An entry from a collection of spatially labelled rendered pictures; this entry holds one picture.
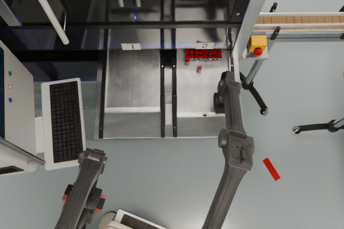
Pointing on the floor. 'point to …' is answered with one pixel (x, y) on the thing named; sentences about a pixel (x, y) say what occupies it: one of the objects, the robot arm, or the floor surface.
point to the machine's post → (252, 12)
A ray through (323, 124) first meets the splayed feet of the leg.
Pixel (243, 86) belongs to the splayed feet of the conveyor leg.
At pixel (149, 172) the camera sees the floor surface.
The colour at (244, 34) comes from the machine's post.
